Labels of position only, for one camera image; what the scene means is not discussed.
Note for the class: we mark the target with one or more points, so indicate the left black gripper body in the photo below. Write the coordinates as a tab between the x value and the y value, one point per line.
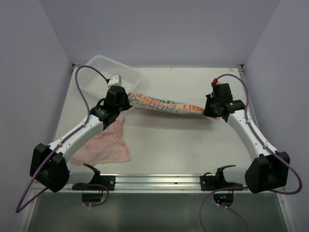
125	105

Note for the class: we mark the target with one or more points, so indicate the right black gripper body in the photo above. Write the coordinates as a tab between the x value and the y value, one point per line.
211	108

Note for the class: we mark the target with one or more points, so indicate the colourful rabbit print towel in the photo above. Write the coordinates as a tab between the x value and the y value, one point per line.
141	101

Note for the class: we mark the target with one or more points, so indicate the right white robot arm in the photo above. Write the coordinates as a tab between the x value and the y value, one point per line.
268	168

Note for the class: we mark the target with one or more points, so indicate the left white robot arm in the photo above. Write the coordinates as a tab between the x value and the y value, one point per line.
50	163

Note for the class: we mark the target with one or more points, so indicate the translucent plastic basket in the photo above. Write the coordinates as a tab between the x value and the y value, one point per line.
92	83

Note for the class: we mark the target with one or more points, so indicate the pink towel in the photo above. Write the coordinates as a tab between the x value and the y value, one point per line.
105	147

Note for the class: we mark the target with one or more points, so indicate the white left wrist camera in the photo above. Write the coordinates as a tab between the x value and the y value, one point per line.
115	80

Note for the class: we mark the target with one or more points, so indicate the right wrist camera red plug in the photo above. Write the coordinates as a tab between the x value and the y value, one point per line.
215	81

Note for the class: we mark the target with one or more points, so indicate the aluminium right side rail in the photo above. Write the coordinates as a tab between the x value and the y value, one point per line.
246	89

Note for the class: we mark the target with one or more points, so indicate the aluminium rail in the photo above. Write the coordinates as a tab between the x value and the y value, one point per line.
246	89
157	183

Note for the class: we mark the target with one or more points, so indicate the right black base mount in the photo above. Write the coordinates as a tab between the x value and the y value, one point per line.
209	182

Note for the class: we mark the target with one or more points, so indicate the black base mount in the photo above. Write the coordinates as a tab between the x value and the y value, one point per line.
209	182
108	181

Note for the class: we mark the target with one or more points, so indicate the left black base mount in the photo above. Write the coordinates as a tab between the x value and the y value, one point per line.
108	181

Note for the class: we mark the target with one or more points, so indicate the aluminium front rail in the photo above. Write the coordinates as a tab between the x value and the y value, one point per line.
157	183

